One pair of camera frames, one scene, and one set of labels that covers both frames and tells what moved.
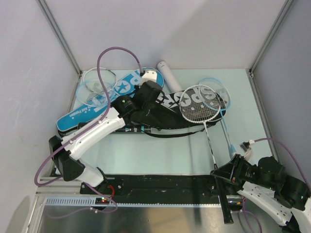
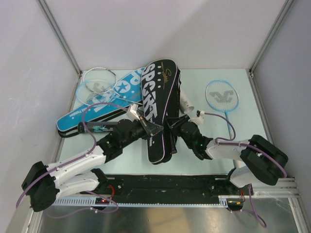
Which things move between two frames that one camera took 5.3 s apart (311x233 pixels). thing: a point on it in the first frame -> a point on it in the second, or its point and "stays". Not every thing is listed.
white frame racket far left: (92, 81) stays
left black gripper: (151, 106) -> (149, 129)
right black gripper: (231, 171) -> (176, 125)
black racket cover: (179, 113) -> (162, 91)
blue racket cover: (123, 87) stays
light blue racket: (92, 93) stays
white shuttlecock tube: (173, 83) -> (185, 104)
